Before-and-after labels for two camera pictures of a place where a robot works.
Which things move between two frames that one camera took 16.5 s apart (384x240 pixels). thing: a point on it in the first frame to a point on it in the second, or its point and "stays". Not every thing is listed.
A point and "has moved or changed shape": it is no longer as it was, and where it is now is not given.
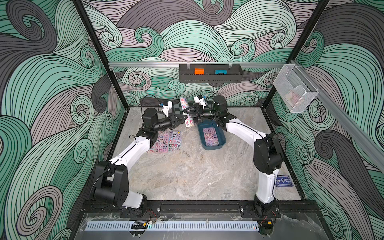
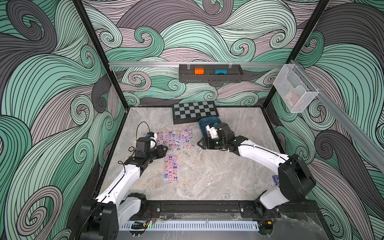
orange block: x=199 y=71 stays
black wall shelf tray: x=234 y=73 stays
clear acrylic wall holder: x=294 y=88 stays
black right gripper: x=199 y=113 to x=205 y=144
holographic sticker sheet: x=189 y=121 to x=187 y=139
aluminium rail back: x=194 y=64 stays
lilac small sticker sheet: x=175 y=141 stays
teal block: x=217 y=71 stays
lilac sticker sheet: x=210 y=136 has moved or changed shape
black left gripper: x=171 y=121 to x=160 y=153
